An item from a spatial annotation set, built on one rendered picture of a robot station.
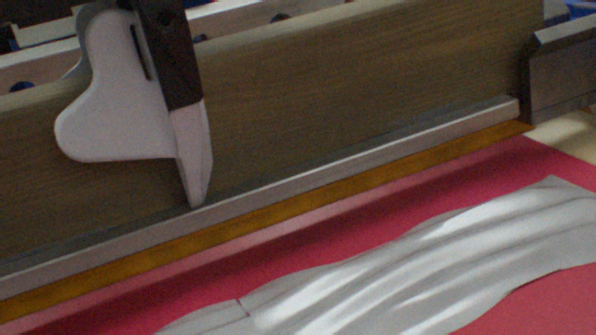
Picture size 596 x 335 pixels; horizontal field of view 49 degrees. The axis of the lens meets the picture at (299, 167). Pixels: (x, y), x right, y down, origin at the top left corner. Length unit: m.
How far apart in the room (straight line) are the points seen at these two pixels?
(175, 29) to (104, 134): 0.05
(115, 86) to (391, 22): 0.14
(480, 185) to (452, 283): 0.10
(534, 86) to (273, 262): 0.17
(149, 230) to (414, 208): 0.14
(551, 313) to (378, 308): 0.07
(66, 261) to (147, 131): 0.07
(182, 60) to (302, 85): 0.07
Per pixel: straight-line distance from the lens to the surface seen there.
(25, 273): 0.30
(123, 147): 0.27
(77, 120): 0.27
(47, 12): 0.26
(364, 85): 0.32
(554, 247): 0.30
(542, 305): 0.27
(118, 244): 0.29
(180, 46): 0.25
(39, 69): 0.51
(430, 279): 0.28
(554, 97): 0.38
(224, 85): 0.30
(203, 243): 0.33
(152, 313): 0.31
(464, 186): 0.36
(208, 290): 0.31
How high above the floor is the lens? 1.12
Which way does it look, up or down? 23 degrees down
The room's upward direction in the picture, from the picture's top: 11 degrees counter-clockwise
